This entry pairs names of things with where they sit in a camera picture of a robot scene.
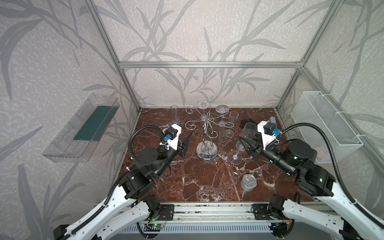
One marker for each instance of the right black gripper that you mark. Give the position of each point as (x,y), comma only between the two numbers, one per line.
(256,147)

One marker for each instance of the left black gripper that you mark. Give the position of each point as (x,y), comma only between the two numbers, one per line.
(181,148)

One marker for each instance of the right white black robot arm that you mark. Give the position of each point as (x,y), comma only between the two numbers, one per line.
(349,223)

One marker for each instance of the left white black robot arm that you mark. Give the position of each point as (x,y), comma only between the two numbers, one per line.
(127,203)

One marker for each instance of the black glove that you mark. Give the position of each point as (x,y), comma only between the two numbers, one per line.
(246,121)

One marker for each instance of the green mat in tray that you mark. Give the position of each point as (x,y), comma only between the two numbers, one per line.
(95,126)

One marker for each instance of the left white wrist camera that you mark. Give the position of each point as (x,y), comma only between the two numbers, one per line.
(171,137)

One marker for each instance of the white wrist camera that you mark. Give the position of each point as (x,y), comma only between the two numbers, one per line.
(171,137)
(268,131)

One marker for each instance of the silver wire wine glass rack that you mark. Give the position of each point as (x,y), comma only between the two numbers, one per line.
(206,150)

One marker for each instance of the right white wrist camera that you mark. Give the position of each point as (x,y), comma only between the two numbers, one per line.
(268,131)

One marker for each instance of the white wire mesh basket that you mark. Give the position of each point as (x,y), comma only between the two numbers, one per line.
(313,107)

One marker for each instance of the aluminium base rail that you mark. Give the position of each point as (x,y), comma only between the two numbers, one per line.
(210,218)

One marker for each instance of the aluminium frame crossbar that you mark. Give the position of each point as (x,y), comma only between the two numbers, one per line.
(275,65)

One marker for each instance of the clear plastic wall tray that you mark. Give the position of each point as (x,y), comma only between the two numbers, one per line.
(63,148)

